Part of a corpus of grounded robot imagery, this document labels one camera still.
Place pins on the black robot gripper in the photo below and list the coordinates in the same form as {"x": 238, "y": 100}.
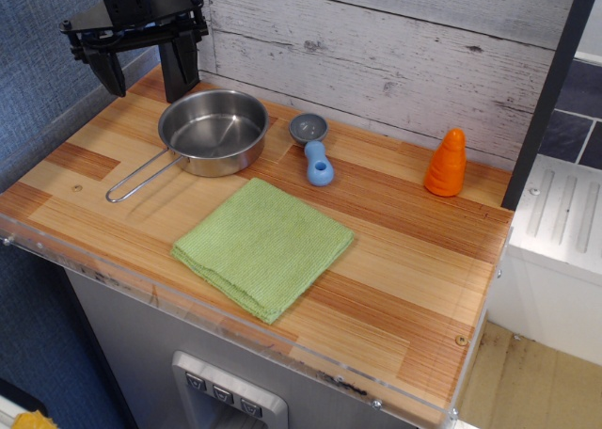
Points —
{"x": 98, "y": 34}

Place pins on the green cloth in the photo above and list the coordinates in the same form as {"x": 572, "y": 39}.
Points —
{"x": 262, "y": 248}

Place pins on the orange toy carrot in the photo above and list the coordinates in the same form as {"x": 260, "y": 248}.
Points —
{"x": 446, "y": 172}

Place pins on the stainless steel pan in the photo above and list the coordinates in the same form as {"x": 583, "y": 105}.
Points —
{"x": 211, "y": 133}

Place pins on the blue grey toy spoon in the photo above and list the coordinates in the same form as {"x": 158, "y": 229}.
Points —
{"x": 309, "y": 130}

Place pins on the grey cabinet control panel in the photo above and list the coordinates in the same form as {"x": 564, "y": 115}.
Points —
{"x": 214, "y": 398}

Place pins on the yellow object bottom left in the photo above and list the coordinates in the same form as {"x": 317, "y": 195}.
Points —
{"x": 32, "y": 420}

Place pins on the clear acrylic table edge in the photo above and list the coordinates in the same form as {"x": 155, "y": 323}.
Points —
{"x": 391, "y": 319}

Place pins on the white toy sink unit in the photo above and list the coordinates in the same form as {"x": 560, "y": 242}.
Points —
{"x": 548, "y": 287}

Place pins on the black right vertical post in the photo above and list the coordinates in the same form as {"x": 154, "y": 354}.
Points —
{"x": 573, "y": 29}

